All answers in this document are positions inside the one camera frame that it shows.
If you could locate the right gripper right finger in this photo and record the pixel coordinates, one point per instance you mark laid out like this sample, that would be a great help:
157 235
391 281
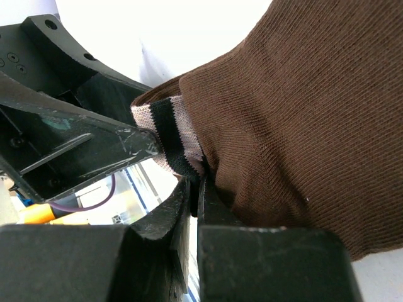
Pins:
242 263

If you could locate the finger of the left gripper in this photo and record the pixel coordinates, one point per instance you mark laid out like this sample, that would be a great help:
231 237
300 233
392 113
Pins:
108 93
51 148

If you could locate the brown striped-cuff sock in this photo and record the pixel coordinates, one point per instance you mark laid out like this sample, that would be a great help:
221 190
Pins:
300 125

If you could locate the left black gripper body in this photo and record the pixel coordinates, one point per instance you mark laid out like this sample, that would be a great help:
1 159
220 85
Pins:
37 53

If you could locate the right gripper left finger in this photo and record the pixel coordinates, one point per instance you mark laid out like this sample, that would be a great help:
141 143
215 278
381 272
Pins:
144 261

